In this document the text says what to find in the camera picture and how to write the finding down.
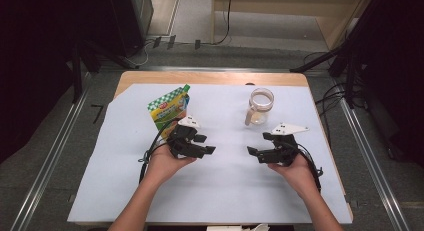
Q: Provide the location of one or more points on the green yellow spouted pouch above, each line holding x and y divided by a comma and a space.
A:
168, 109

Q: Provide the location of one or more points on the black cabinet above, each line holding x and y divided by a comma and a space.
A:
133, 21

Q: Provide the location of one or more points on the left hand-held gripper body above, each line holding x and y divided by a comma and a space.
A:
181, 141

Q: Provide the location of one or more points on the person's left hand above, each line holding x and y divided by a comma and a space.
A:
163, 166

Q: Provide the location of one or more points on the dark curtain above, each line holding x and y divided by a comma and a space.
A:
33, 57
400, 74

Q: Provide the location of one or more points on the person's right hand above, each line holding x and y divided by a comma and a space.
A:
300, 177

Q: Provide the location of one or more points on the black floor tape strip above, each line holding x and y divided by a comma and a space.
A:
197, 44
157, 42
171, 42

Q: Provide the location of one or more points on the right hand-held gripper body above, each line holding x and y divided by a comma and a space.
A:
283, 152

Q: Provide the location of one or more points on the long metal floor rail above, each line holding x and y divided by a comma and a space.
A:
370, 164
50, 164

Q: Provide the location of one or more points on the white table mat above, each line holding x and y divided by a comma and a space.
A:
226, 191

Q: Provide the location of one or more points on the black table grommet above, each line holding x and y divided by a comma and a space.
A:
250, 84

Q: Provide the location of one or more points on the black metal stand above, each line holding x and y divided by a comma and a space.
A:
350, 64
77, 74

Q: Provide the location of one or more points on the clear glass jar with lid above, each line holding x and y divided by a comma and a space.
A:
260, 106

